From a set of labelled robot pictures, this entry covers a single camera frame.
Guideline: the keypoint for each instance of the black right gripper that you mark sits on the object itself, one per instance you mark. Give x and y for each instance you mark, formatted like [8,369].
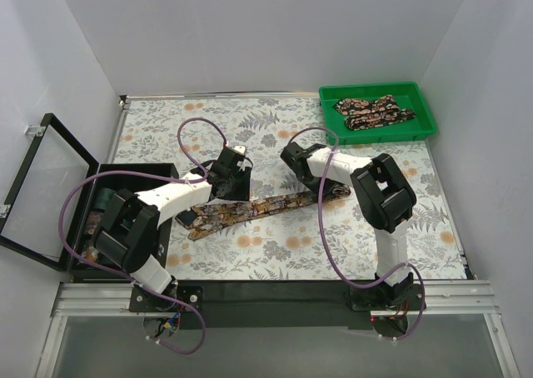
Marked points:
[316,185]

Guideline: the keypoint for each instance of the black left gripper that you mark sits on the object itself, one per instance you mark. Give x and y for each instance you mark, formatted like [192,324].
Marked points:
[235,187]

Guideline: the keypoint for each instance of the cat print brown tie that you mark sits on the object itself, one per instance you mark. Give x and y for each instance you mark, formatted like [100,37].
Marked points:
[207,219]

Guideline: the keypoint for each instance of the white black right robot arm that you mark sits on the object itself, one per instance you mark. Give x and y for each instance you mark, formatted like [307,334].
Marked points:
[386,201]

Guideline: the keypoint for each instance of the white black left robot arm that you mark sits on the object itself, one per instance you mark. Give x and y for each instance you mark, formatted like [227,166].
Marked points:
[128,230]

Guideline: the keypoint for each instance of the floral patterned table mat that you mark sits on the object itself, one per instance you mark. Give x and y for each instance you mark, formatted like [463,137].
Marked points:
[287,245]

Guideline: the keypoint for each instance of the floral tie in tray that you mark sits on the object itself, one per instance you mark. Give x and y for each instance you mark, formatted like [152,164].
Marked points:
[361,114]

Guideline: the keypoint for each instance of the green plastic tray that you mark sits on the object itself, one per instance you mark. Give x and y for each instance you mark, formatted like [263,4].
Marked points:
[406,94]

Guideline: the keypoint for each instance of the pink floral rolled tie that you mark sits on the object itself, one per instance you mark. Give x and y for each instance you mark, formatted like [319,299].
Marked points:
[92,224]

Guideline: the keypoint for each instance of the hexagon pattern rolled tie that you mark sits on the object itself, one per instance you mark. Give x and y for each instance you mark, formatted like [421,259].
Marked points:
[90,254]

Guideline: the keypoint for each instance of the black display box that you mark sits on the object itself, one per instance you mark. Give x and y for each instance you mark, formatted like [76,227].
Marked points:
[54,164]

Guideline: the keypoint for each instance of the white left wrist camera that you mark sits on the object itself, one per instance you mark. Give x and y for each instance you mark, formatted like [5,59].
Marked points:
[240,149]

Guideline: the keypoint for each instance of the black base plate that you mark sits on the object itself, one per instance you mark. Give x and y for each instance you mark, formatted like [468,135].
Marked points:
[255,304]

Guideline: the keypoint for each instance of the aluminium frame rail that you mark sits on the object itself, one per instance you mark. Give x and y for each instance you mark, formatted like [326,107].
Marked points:
[443,297]

